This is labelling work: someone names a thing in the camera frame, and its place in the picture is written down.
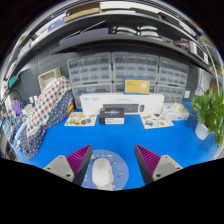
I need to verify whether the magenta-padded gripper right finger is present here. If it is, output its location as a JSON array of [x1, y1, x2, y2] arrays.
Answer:
[[134, 144, 184, 185]]

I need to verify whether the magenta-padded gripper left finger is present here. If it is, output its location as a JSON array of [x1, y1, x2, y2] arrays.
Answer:
[[43, 143, 94, 187]]

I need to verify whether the white computer mouse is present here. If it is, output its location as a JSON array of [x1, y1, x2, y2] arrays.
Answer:
[[91, 159, 115, 191]]

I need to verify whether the round blue rabbit-print mouse pad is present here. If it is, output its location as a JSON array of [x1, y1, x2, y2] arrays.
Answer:
[[80, 149, 130, 191]]

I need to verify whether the large sticker sheet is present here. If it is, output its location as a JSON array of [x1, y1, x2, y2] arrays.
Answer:
[[140, 113, 175, 130]]

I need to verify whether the small sticker sheet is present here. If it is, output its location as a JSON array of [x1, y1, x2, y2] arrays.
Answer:
[[64, 111, 98, 127]]

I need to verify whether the blue-white glove box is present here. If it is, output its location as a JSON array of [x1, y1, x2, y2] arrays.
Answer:
[[161, 102, 191, 122]]

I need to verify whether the small black box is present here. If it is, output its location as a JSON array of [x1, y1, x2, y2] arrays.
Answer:
[[98, 107, 126, 126]]

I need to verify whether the checkered and dotted cloth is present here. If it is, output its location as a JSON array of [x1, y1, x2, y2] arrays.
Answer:
[[20, 75, 75, 160]]

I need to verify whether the long white keyboard box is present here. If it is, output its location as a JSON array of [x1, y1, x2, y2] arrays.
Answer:
[[79, 93, 165, 116]]

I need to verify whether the clear drawer parts cabinet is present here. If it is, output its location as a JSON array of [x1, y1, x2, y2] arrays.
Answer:
[[113, 81, 158, 95], [71, 83, 114, 109], [112, 51, 159, 83], [156, 83, 186, 103], [158, 56, 190, 88], [67, 53, 113, 84]]

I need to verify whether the yellow card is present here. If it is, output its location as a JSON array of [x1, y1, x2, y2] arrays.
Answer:
[[123, 77, 151, 95]]

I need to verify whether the green plant in white pot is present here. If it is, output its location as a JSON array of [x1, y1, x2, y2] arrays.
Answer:
[[191, 87, 224, 148]]

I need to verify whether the purple toy figure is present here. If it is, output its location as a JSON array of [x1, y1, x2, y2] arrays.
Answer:
[[12, 99, 23, 116]]

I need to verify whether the white basket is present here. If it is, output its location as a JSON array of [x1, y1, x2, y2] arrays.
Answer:
[[37, 67, 63, 92]]

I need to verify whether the overhead shelf unit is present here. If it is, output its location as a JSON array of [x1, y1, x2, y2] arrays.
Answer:
[[6, 0, 221, 68]]

